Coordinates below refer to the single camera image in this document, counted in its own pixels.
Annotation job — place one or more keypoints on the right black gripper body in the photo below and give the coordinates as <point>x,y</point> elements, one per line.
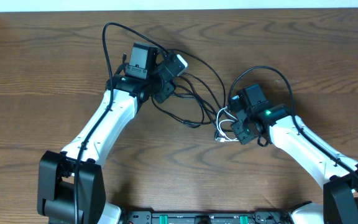
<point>243,130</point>

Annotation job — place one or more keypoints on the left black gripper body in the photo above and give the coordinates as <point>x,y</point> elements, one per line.
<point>161,91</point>

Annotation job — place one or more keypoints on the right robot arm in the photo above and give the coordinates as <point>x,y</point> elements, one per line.
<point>334,172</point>

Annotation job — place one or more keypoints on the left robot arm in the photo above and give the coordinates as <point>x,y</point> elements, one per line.
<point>71,185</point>

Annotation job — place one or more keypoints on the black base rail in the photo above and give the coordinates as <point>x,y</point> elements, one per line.
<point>204,217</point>

